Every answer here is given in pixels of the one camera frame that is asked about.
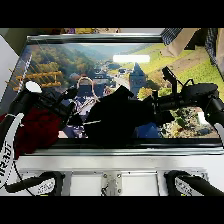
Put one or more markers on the silver frame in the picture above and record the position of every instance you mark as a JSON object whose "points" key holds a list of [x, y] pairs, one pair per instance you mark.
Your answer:
{"points": [[133, 160]]}

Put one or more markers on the checked shirt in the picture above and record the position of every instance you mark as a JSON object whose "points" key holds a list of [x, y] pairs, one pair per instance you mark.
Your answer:
{"points": [[211, 43], [170, 35]]}

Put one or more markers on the brown clothes hanger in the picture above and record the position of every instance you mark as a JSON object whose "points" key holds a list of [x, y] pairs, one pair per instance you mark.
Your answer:
{"points": [[85, 77]]}

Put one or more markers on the red garment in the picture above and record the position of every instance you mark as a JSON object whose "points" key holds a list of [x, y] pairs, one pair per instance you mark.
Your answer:
{"points": [[36, 130]]}

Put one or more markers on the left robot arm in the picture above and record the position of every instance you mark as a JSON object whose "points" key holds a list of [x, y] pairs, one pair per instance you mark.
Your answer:
{"points": [[9, 133]]}

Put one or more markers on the heap of clothes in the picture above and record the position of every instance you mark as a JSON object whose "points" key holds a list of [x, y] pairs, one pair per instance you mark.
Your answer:
{"points": [[85, 30]]}

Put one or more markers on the black garment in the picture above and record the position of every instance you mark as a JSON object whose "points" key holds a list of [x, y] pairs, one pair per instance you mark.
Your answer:
{"points": [[116, 116]]}

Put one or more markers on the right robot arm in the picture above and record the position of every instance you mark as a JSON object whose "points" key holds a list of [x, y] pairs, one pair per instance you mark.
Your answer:
{"points": [[196, 92]]}

